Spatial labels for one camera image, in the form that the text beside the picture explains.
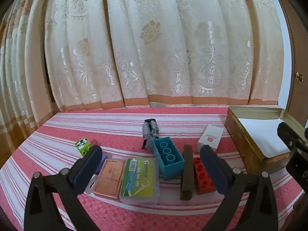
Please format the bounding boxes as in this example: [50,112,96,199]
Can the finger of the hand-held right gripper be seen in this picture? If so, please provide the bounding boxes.
[277,122,308,150]

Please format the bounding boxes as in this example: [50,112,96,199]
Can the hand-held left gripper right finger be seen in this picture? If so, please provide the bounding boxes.
[200,145,284,231]

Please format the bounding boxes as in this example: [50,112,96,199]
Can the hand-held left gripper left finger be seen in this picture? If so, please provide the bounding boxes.
[24,145,103,231]

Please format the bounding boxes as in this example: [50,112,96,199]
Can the purple block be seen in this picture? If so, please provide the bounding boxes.
[95,158,108,175]

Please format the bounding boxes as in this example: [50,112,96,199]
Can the red toy building block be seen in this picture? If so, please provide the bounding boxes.
[192,157,217,195]

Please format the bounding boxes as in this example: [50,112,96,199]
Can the green block with football print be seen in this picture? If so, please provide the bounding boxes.
[75,138,94,158]

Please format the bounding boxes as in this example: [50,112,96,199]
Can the copper coloured case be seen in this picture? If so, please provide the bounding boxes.
[84,159,126,201]

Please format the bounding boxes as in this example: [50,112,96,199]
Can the dark brown wooden block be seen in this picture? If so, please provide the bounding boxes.
[179,145,195,201]

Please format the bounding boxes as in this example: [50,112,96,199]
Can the small white cardboard box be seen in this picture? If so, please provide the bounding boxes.
[196,125,225,154]

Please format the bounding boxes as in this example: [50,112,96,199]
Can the gold metal tin box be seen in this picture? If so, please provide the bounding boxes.
[224,106,308,175]

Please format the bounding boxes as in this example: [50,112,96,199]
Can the teal toy building block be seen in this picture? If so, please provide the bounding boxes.
[153,137,185,180]

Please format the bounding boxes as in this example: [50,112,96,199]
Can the clear box with green label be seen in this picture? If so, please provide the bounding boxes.
[119,157,161,205]

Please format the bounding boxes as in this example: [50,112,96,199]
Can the grey black fabric bundle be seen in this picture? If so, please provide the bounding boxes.
[141,118,160,150]

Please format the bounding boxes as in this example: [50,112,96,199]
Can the pink striped bedspread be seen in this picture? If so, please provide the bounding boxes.
[0,105,308,231]

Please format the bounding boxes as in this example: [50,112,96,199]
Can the brown wooden door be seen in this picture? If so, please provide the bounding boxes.
[273,0,308,128]

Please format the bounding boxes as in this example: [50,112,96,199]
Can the cream floral curtain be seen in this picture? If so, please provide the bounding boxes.
[0,0,285,166]

